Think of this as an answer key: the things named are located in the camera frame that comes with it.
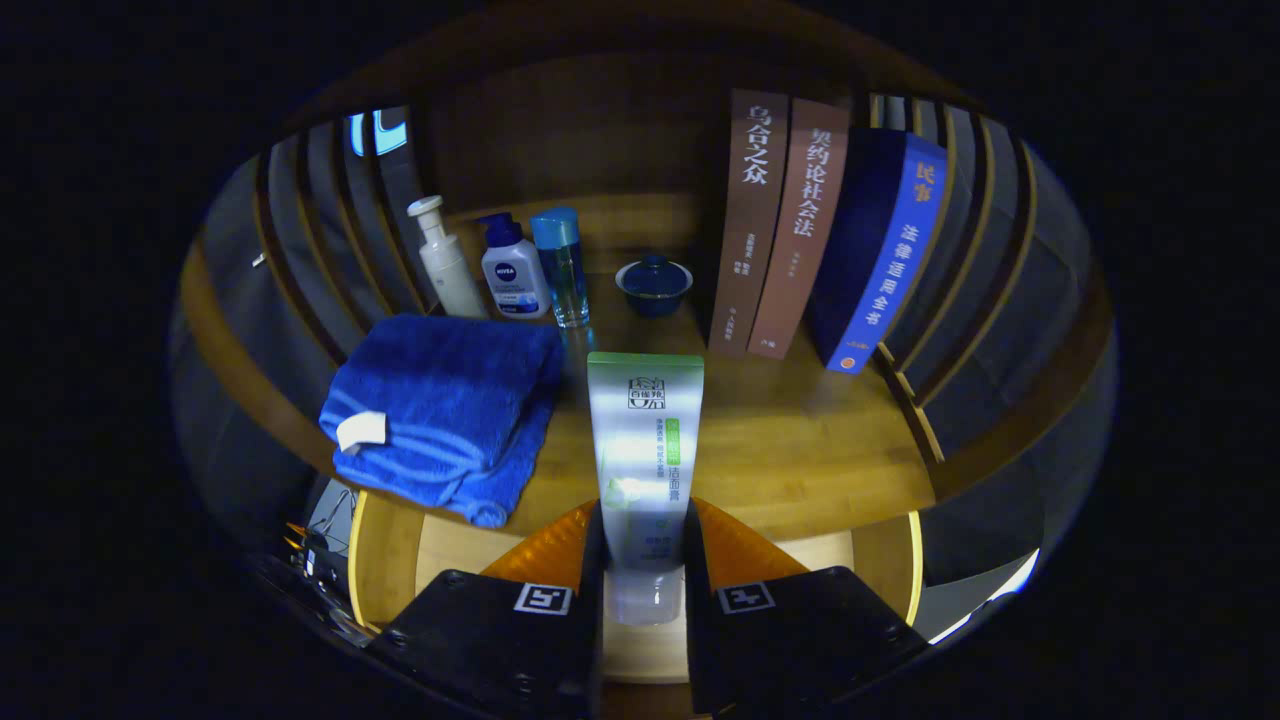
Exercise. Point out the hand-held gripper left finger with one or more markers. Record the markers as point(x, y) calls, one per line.
point(590, 660)

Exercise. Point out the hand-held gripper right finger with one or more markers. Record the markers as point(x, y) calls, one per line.
point(700, 660)

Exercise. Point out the wooden drawer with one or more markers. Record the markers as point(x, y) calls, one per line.
point(450, 550)

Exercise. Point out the white facial cleanser tube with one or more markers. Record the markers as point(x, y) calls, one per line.
point(645, 450)

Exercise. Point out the wooden countertop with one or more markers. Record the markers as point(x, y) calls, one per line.
point(800, 440)

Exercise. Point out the wooden cabinet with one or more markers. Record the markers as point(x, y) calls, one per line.
point(600, 120)

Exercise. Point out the dark electronic device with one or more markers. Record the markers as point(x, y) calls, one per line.
point(320, 570)

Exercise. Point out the folded blue towel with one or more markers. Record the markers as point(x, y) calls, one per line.
point(440, 400)

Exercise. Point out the blue lidded teacup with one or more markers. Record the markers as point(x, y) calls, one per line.
point(654, 285)

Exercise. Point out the white bottle with blue cap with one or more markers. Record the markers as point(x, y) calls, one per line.
point(513, 280)

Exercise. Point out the teal clear bottle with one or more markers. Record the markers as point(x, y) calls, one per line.
point(563, 270)

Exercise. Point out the white pump bottle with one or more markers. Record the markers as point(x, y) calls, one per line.
point(450, 270)

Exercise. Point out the reddish brown book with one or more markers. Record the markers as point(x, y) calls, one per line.
point(800, 240)

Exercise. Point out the dark brown book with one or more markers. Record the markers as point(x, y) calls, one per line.
point(748, 230)

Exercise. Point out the blue book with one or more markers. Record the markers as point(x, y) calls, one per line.
point(890, 260)

